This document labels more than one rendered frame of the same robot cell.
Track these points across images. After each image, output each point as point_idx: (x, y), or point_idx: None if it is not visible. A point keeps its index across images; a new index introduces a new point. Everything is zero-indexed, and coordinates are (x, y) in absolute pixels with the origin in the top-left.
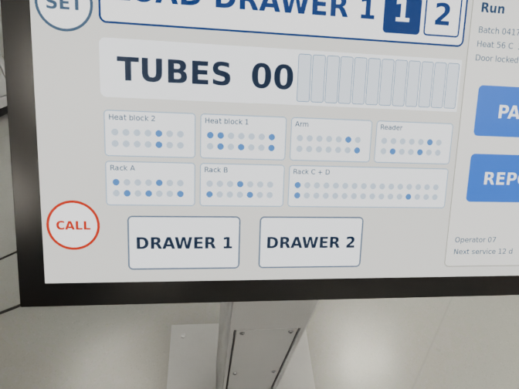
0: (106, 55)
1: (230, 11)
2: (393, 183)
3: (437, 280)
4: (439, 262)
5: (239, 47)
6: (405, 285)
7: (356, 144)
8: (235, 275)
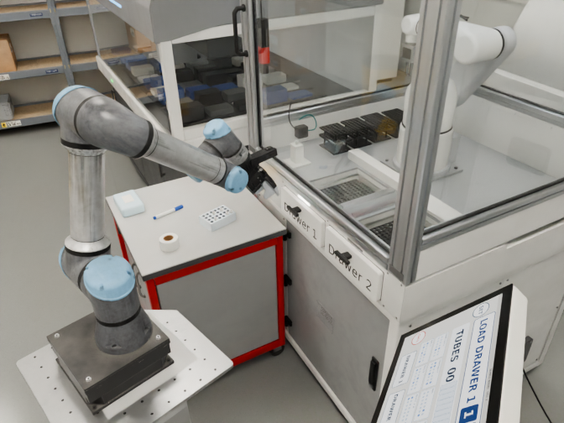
0: (464, 326)
1: (474, 352)
2: None
3: None
4: None
5: (462, 360)
6: None
7: (420, 414)
8: (389, 388)
